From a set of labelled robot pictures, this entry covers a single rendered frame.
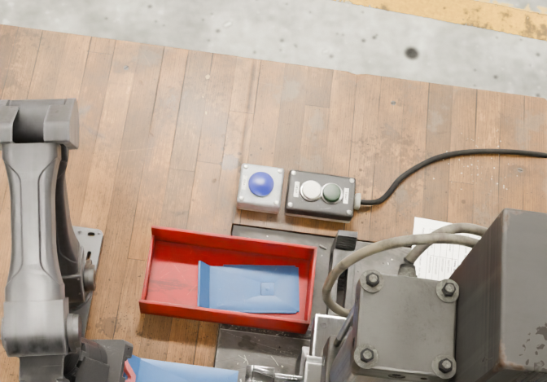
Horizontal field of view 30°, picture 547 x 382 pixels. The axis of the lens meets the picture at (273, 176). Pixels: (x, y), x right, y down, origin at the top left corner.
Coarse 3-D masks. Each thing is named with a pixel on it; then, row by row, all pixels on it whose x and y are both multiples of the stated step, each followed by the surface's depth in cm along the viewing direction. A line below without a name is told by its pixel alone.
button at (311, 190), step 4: (304, 184) 158; (308, 184) 158; (312, 184) 158; (316, 184) 158; (304, 188) 157; (308, 188) 157; (312, 188) 157; (316, 188) 157; (320, 188) 158; (304, 192) 157; (308, 192) 157; (312, 192) 157; (316, 192) 157; (320, 192) 157; (304, 196) 157; (308, 196) 157; (312, 196) 157; (316, 196) 157
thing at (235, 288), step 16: (208, 272) 153; (224, 272) 154; (240, 272) 154; (256, 272) 154; (272, 272) 155; (288, 272) 155; (208, 288) 153; (224, 288) 153; (240, 288) 153; (256, 288) 153; (288, 288) 154; (208, 304) 152; (224, 304) 152; (240, 304) 152; (256, 304) 152; (272, 304) 153; (288, 304) 153
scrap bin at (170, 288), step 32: (160, 256) 155; (192, 256) 155; (224, 256) 155; (256, 256) 156; (288, 256) 155; (160, 288) 153; (192, 288) 153; (224, 320) 150; (256, 320) 148; (288, 320) 147
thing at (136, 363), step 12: (132, 360) 138; (144, 360) 140; (156, 360) 140; (144, 372) 139; (156, 372) 139; (168, 372) 139; (180, 372) 139; (192, 372) 139; (204, 372) 139; (216, 372) 140; (228, 372) 140
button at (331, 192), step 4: (328, 184) 158; (332, 184) 158; (324, 188) 158; (328, 188) 158; (332, 188) 158; (336, 188) 158; (324, 192) 157; (328, 192) 157; (332, 192) 157; (336, 192) 157; (340, 192) 158; (324, 196) 157; (328, 196) 157; (332, 196) 157; (336, 196) 157; (328, 200) 157; (332, 200) 157; (336, 200) 157
